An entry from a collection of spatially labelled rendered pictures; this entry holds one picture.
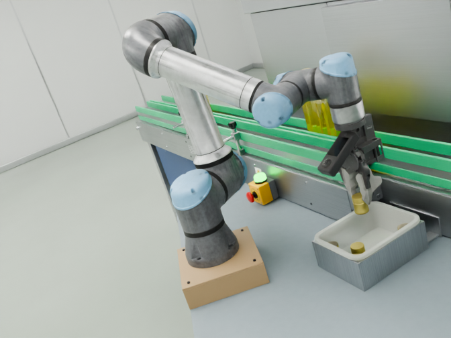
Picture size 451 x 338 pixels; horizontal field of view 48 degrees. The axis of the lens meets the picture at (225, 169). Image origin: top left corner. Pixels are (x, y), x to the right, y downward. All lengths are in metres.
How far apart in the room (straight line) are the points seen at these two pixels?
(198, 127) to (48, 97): 5.77
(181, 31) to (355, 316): 0.81
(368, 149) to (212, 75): 0.40
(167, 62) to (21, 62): 5.87
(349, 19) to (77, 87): 5.81
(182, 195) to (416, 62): 0.72
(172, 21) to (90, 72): 5.86
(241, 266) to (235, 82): 0.49
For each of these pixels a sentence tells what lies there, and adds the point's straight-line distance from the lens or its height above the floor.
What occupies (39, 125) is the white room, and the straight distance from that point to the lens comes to 7.09.
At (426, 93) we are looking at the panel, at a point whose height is 1.06.
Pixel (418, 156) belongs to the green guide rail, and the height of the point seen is 0.96.
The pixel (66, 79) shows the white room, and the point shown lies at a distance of 7.11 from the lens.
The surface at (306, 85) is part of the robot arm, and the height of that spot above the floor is 1.23.
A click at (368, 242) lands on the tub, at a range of 1.39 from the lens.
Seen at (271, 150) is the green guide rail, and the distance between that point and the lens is 1.72.
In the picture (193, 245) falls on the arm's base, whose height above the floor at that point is 0.88.
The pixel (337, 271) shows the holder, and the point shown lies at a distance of 1.31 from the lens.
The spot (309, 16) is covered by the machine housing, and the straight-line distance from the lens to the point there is 1.80.
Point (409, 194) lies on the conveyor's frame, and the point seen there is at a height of 0.85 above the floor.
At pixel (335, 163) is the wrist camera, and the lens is 1.17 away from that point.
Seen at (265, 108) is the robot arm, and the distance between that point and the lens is 1.07.
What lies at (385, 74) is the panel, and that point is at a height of 1.11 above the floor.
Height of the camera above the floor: 1.51
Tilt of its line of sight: 21 degrees down
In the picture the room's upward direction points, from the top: 18 degrees counter-clockwise
